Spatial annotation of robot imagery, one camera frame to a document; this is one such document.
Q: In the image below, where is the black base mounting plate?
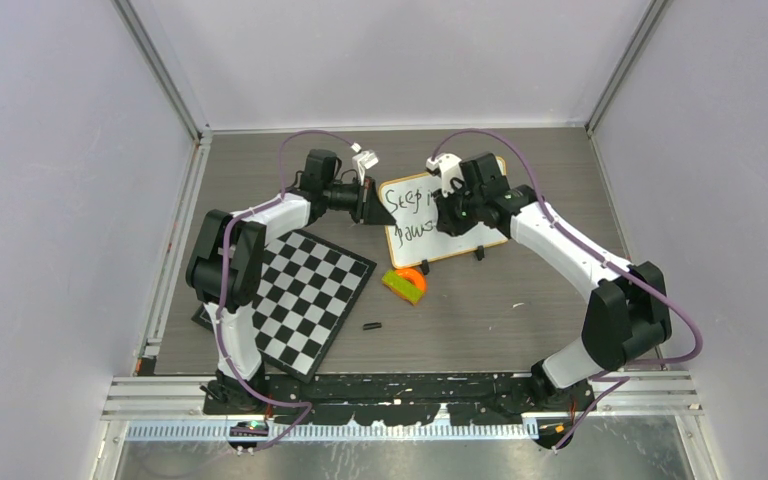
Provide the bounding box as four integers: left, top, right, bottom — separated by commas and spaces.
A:
201, 373, 593, 426

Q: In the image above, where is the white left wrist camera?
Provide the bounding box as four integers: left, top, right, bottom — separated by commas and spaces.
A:
352, 150, 379, 184

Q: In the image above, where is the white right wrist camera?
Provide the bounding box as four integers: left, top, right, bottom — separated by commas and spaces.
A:
425, 153, 463, 197

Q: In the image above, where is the white toothed cable rail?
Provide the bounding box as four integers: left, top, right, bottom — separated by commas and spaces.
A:
125, 419, 539, 442

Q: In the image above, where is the yellow framed whiteboard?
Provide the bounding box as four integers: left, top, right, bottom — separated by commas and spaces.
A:
378, 172, 507, 268

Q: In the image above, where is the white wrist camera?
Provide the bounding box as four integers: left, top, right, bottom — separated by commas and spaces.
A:
425, 153, 463, 197
352, 150, 379, 184

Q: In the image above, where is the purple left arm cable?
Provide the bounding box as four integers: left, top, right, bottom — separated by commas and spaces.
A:
214, 130, 362, 452

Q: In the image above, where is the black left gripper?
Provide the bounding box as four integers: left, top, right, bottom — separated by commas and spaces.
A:
324, 177, 396, 227

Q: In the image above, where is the black white chessboard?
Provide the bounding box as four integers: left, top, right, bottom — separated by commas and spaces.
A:
219, 230, 376, 383

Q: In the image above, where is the green orange toy block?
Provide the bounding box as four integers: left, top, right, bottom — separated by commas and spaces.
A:
381, 268, 427, 306

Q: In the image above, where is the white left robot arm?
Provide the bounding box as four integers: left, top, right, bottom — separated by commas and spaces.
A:
185, 145, 396, 414

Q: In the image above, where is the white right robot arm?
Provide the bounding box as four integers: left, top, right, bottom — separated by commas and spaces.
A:
426, 153, 672, 411

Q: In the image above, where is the metal whiteboard stand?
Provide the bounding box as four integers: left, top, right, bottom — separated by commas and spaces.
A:
418, 246, 486, 276

